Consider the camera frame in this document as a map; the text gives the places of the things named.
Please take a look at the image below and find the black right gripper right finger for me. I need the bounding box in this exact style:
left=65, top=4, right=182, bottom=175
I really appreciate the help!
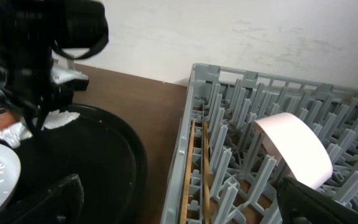
left=277, top=177, right=358, bottom=224

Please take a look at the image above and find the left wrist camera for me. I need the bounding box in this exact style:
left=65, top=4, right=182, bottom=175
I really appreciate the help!
left=51, top=59, right=90, bottom=91

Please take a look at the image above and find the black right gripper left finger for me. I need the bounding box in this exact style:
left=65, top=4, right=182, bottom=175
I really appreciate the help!
left=0, top=174, right=84, bottom=224

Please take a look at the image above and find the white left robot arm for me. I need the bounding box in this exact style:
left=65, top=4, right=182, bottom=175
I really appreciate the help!
left=0, top=1, right=109, bottom=128

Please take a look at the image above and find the grey dishwasher rack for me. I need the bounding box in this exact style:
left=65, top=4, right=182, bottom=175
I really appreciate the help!
left=161, top=63, right=358, bottom=223

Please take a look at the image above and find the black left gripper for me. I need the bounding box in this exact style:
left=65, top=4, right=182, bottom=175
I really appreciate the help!
left=0, top=68, right=74, bottom=125

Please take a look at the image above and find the wooden chopstick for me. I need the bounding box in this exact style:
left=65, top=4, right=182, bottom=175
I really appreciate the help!
left=203, top=122, right=210, bottom=224

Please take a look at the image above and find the round black tray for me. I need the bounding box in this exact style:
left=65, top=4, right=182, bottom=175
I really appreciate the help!
left=5, top=104, right=147, bottom=223

